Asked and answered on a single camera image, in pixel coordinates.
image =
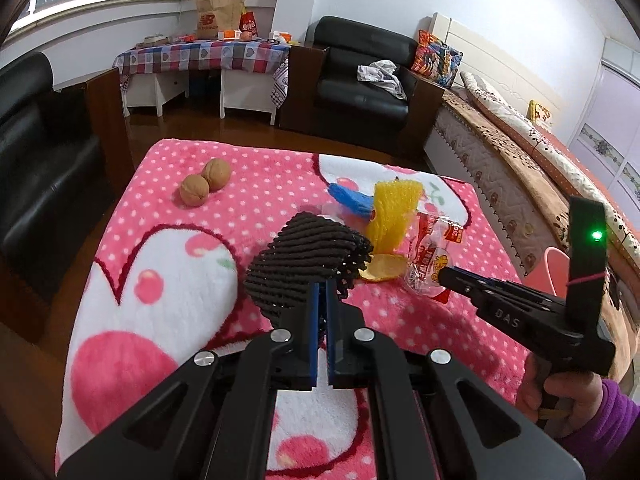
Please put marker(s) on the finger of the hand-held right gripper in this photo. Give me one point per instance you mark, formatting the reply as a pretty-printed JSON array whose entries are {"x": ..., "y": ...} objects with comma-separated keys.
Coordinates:
[
  {"x": 490, "y": 305},
  {"x": 530, "y": 297}
]

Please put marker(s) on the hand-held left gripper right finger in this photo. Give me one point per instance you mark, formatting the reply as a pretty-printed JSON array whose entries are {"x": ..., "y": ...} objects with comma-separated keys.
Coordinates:
[{"x": 334, "y": 355}]

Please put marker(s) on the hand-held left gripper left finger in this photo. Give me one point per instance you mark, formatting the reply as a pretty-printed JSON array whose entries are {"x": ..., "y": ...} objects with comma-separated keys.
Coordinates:
[{"x": 314, "y": 340}]

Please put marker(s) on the pink plastic bucket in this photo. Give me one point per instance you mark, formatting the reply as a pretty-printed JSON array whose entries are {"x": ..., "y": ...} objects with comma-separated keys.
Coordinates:
[{"x": 547, "y": 270}]

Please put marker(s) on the clear red label snack wrapper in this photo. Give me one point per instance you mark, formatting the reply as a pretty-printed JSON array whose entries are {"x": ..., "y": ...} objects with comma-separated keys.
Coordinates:
[{"x": 430, "y": 255}]

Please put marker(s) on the black foam fruit net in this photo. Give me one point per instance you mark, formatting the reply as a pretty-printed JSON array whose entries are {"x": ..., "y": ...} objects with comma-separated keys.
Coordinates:
[{"x": 300, "y": 250}]

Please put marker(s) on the person's right hand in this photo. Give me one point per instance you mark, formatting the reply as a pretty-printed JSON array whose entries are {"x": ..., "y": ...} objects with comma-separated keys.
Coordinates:
[{"x": 565, "y": 395}]

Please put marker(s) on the orange yellow wrapper piece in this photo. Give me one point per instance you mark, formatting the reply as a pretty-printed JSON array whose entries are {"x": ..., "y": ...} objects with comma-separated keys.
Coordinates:
[{"x": 382, "y": 266}]

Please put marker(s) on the bed with patterned bedding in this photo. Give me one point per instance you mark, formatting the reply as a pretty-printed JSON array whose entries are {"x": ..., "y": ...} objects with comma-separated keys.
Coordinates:
[{"x": 530, "y": 185}]

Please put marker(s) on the yellow foam fruit net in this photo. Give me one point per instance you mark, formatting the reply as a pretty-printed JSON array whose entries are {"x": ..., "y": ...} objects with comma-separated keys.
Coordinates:
[{"x": 392, "y": 215}]

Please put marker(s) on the white quilted mattress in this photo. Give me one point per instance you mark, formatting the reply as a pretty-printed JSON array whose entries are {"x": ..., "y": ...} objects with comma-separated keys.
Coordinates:
[{"x": 470, "y": 170}]

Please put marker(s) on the blue foam fruit net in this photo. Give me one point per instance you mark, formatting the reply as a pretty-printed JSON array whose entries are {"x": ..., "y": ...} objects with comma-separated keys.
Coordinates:
[{"x": 347, "y": 197}]

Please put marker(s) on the floral white quilt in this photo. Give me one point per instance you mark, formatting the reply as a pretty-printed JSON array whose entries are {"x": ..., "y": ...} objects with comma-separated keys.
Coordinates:
[{"x": 530, "y": 130}]

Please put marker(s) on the pink polka dot blanket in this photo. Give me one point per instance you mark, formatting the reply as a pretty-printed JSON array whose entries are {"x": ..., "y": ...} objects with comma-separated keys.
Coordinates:
[{"x": 250, "y": 180}]

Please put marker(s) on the walnut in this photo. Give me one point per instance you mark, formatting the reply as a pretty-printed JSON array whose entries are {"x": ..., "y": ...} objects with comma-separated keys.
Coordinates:
[
  {"x": 194, "y": 191},
  {"x": 216, "y": 174}
]

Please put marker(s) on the lilac wardrobe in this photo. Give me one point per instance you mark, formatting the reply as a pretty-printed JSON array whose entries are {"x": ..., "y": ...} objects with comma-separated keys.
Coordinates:
[{"x": 615, "y": 125}]

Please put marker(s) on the black leather armchair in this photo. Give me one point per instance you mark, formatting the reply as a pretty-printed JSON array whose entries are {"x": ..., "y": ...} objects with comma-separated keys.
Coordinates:
[{"x": 350, "y": 90}]

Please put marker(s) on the colourful printed cushion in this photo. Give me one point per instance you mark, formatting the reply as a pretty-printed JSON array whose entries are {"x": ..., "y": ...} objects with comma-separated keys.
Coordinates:
[{"x": 435, "y": 57}]

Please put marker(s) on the white desk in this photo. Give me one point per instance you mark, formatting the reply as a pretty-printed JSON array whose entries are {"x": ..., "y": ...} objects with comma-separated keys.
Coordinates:
[{"x": 245, "y": 95}]

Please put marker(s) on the white crumpled cloth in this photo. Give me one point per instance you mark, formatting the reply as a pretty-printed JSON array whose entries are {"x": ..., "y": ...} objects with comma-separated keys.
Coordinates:
[{"x": 380, "y": 72}]

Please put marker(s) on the cream wooden headboard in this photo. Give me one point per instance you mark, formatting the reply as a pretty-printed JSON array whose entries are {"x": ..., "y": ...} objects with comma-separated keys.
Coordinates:
[{"x": 480, "y": 40}]

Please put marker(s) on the white and orange box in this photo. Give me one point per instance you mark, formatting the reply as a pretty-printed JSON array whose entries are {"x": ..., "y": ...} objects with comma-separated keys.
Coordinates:
[{"x": 280, "y": 37}]

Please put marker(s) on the checkered cloth side table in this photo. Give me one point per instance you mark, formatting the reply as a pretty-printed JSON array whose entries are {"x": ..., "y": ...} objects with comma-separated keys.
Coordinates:
[{"x": 200, "y": 55}]

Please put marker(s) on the red paper bag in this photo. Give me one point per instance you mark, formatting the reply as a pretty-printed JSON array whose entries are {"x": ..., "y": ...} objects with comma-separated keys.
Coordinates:
[{"x": 249, "y": 25}]

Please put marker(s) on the black leather sofa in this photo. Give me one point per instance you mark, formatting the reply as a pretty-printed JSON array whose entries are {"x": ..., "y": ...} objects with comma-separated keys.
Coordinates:
[{"x": 40, "y": 170}]

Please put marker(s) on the brown paper bag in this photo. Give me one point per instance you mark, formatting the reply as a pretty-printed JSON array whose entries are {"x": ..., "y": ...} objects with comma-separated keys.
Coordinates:
[{"x": 217, "y": 15}]

